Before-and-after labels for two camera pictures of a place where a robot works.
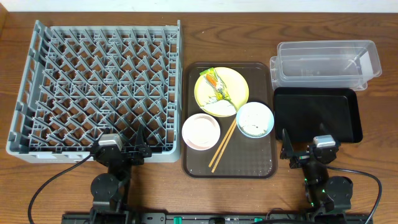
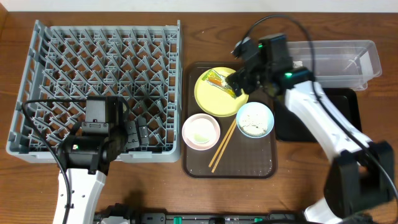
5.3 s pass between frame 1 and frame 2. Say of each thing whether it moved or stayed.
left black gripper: moved
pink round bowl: stayed
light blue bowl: stayed
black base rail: stayed
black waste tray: stayed
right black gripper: moved
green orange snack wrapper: moved
